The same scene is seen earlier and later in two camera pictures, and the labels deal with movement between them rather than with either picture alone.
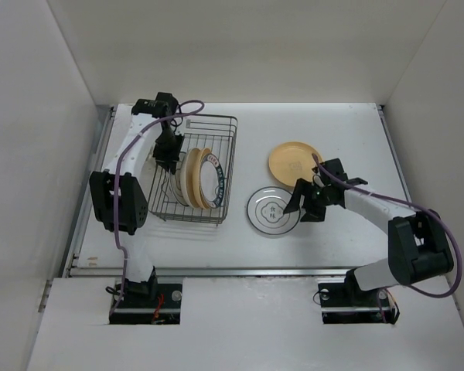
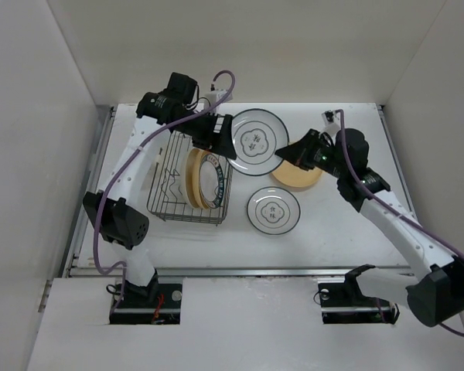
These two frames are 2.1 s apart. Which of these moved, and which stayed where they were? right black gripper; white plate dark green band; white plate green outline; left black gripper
Moved: right black gripper; left black gripper
Stayed: white plate green outline; white plate dark green band
